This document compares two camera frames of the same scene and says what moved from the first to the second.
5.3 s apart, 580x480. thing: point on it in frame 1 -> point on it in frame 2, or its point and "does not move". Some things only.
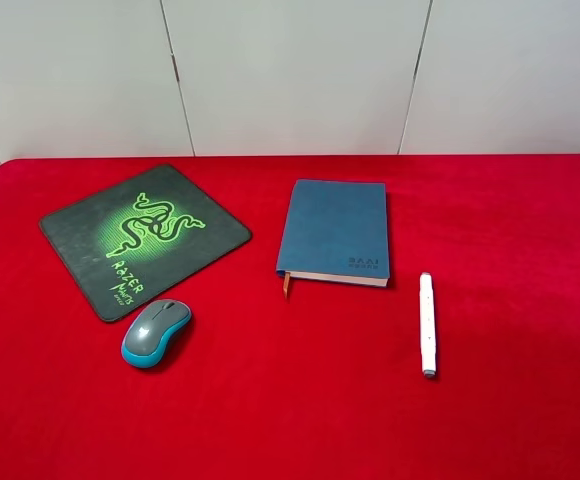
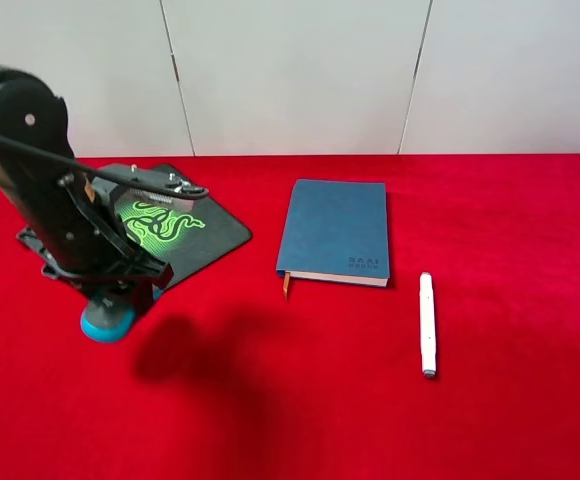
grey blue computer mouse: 143,340 -> 109,321
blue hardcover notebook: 336,230 does not move
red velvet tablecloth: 323,384 does not move
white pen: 427,325 does not move
